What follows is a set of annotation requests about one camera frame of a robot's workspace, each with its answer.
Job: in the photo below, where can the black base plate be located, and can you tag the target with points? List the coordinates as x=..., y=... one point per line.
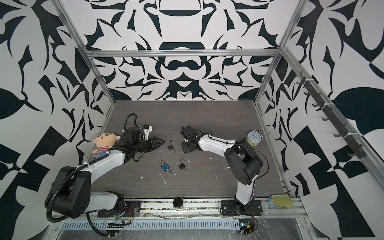
x=231, y=208
x=123, y=210

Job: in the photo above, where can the green circuit board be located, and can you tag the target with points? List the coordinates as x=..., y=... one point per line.
x=248, y=226

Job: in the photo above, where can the front black padlock with key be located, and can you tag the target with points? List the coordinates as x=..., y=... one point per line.
x=182, y=165

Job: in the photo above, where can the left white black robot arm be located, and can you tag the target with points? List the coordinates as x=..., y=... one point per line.
x=70, y=195

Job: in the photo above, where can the plush doll striped shirt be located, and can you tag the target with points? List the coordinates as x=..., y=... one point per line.
x=104, y=142

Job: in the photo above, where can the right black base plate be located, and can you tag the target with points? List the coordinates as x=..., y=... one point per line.
x=231, y=208

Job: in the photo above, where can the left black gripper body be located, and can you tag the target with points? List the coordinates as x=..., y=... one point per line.
x=145, y=145

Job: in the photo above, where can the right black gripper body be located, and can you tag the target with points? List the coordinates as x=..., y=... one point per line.
x=187, y=146

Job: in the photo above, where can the wall hook rail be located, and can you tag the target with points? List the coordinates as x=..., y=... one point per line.
x=354, y=140

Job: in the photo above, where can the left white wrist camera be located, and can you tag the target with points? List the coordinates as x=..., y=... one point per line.
x=147, y=129

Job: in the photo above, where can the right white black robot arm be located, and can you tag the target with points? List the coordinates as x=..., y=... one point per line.
x=243, y=160

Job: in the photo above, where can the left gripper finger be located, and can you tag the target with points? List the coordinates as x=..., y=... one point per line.
x=156, y=139
x=157, y=144

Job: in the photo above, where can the yellow green tin box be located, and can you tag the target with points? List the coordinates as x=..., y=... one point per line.
x=280, y=202

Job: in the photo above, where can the front blue padlock with key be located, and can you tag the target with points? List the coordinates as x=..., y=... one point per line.
x=165, y=167

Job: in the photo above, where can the black round knob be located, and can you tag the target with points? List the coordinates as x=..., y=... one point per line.
x=178, y=204

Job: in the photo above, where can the small black padlock back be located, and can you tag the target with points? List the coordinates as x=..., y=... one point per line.
x=171, y=147

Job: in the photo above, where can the small blue alarm clock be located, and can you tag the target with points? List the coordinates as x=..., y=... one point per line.
x=254, y=138

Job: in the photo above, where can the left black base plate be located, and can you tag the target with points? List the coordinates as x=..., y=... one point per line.
x=123, y=210

